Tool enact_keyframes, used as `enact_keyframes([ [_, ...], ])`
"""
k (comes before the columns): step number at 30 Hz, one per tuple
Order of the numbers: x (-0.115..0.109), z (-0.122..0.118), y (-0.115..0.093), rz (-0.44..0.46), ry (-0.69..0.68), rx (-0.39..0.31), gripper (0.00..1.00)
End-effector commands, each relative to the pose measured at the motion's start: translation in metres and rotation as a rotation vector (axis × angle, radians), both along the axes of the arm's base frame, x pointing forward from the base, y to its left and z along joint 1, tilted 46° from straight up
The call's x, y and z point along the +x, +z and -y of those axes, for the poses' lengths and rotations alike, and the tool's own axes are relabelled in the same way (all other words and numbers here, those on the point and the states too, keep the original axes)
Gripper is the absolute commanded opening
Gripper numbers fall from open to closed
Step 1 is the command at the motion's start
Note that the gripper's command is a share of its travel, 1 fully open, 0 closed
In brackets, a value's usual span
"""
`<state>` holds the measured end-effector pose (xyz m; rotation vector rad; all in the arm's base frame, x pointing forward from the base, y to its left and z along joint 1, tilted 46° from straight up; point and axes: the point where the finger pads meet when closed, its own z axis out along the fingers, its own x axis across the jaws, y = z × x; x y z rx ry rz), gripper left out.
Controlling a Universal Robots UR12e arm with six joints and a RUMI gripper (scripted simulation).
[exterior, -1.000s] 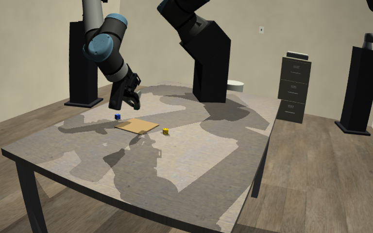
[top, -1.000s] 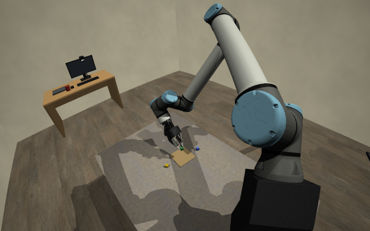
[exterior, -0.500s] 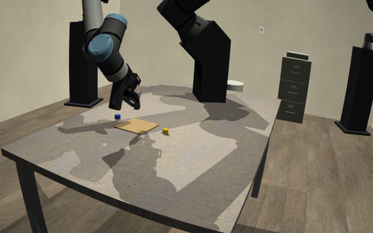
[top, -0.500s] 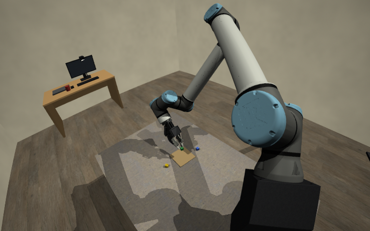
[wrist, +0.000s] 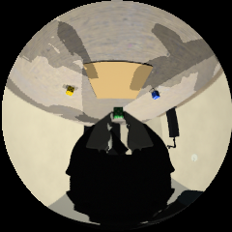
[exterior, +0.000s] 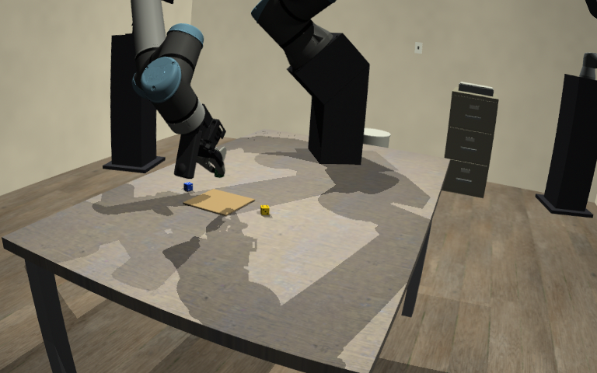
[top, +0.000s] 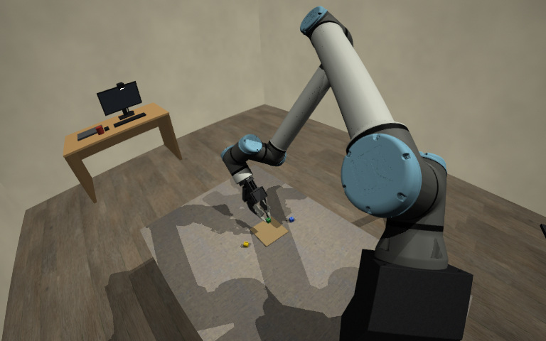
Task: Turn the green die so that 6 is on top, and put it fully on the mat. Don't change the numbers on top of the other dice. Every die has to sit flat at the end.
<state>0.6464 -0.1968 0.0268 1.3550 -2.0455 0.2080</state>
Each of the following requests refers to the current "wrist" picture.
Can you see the yellow die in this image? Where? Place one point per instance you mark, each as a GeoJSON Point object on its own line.
{"type": "Point", "coordinates": [70, 90]}

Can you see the blue die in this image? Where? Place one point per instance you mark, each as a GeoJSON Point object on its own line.
{"type": "Point", "coordinates": [155, 95]}

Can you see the green die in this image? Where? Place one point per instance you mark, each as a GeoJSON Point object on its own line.
{"type": "Point", "coordinates": [118, 112]}

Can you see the tan flat mat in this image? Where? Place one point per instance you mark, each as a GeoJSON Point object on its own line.
{"type": "Point", "coordinates": [117, 79]}

